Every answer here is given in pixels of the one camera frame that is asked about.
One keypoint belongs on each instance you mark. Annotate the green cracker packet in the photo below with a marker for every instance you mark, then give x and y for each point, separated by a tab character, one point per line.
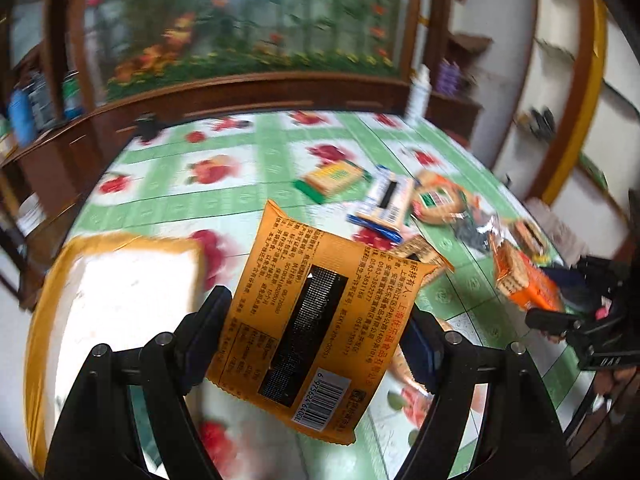
332	177

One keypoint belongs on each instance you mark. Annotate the artificial flower glass display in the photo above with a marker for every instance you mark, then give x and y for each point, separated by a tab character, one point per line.
250	15

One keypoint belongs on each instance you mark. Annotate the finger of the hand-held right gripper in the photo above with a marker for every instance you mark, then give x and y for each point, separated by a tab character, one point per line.
550	322
600	272

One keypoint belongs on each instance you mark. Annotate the clear plastic snack packet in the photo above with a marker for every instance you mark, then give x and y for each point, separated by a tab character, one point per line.
472	232

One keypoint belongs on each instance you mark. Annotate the dark bundle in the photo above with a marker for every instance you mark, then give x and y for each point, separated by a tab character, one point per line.
542	121

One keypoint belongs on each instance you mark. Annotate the blue bottle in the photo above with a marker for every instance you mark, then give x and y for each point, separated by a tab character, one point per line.
22	115

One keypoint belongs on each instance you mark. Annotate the blue cracker packet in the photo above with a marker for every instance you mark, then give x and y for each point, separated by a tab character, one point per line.
385	210

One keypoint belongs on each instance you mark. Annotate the teal labelled bottle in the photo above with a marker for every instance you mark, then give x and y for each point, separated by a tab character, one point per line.
72	95

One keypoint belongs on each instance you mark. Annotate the grey water bottle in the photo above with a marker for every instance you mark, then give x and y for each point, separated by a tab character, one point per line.
42	102

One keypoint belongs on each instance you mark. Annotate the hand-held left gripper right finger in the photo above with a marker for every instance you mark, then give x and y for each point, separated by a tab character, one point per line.
422	355

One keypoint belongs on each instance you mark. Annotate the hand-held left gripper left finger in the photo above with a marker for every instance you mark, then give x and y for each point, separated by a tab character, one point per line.
196	352

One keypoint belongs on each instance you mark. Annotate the wooden cabinet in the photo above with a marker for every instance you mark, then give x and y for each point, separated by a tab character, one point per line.
250	92

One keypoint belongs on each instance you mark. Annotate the white spray bottle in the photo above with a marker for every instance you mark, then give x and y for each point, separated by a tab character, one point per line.
417	97

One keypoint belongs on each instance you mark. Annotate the yellow rimmed white box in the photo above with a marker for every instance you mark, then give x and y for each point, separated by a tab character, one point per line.
115	300

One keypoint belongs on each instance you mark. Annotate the round cracker packet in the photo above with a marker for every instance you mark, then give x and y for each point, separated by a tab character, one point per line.
440	200

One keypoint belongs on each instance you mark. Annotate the person's right hand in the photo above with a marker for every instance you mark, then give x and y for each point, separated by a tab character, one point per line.
607	385

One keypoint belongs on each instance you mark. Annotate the purple bottle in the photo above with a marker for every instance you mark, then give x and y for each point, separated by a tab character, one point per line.
455	80
444	79

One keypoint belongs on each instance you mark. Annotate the orange barcode cracker packet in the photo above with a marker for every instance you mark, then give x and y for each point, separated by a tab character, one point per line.
280	270

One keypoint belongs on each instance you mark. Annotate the small black container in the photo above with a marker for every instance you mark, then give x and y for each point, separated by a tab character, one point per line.
147	127

